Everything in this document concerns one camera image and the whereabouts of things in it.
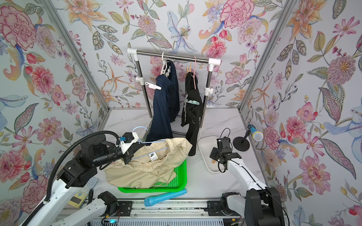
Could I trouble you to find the beige shorts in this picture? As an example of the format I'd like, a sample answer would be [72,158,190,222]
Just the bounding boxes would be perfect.
[105,137,192,188]

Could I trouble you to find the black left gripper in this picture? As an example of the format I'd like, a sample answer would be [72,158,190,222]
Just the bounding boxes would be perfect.
[93,141,147,167]

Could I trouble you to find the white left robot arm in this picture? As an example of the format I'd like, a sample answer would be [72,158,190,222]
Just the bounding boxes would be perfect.
[22,131,144,226]

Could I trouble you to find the mint green clothespin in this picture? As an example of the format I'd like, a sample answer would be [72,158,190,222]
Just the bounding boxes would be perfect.
[185,99,200,105]

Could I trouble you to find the teal flashlight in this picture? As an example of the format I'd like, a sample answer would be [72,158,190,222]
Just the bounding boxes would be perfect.
[144,188,187,207]

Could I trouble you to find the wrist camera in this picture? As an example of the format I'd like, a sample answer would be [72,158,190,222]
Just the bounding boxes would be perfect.
[217,137,231,152]
[119,132,138,154]

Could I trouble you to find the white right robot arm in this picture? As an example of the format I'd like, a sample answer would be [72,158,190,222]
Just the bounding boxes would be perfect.
[207,137,290,226]

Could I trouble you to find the black shorts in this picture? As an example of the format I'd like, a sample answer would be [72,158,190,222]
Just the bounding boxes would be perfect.
[181,73,203,156]

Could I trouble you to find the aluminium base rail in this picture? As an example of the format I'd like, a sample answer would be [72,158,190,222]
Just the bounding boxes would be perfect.
[45,199,289,226]

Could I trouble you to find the grey remote calculator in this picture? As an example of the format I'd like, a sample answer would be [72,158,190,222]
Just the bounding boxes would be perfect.
[68,177,99,209]

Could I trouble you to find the white hanger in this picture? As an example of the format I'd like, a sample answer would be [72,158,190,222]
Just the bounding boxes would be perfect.
[160,52,171,78]

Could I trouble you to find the pink hanger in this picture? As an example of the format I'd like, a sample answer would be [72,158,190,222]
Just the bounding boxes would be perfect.
[192,57,197,89]

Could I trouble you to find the steel clothes rack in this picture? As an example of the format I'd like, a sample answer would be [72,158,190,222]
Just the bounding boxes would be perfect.
[127,48,221,129]

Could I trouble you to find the green plastic basket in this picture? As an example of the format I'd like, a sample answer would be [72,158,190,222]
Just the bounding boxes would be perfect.
[118,160,188,194]

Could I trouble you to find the navy blue shorts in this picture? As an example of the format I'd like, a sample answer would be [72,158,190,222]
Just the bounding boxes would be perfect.
[146,60,180,142]

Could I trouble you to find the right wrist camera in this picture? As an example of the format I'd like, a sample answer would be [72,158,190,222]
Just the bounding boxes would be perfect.
[217,137,231,152]

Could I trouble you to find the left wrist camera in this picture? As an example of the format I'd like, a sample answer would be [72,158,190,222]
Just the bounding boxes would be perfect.
[119,132,138,154]

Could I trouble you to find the white tray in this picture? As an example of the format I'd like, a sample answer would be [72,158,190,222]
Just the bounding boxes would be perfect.
[198,136,225,173]

